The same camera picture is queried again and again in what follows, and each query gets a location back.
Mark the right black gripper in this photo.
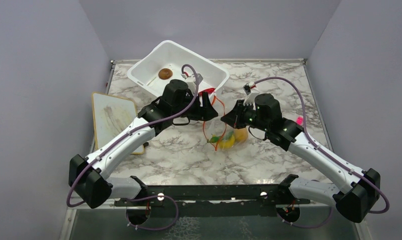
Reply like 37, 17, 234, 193
221, 100, 270, 132

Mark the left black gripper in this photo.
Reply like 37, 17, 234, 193
172, 91, 219, 122

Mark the orange citrus fruit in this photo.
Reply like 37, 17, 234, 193
233, 128, 248, 143

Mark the clear zip top bag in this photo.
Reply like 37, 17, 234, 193
202, 93, 249, 151

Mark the green chili pepper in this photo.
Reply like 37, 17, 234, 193
207, 131, 234, 144

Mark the yellow banana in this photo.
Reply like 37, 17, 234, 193
217, 133, 236, 150

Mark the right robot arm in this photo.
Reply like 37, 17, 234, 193
220, 93, 381, 223

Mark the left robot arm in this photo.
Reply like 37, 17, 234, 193
66, 79, 219, 209

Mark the red chili pepper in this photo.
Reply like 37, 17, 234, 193
201, 87, 216, 94

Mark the brown kiwi fruit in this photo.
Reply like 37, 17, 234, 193
157, 68, 173, 80

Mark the white plastic bin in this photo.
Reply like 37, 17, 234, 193
126, 40, 230, 97

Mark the white cutting board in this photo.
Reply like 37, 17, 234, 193
91, 92, 137, 150

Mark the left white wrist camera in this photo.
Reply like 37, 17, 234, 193
181, 72, 204, 94

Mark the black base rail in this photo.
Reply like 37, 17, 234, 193
114, 184, 310, 218

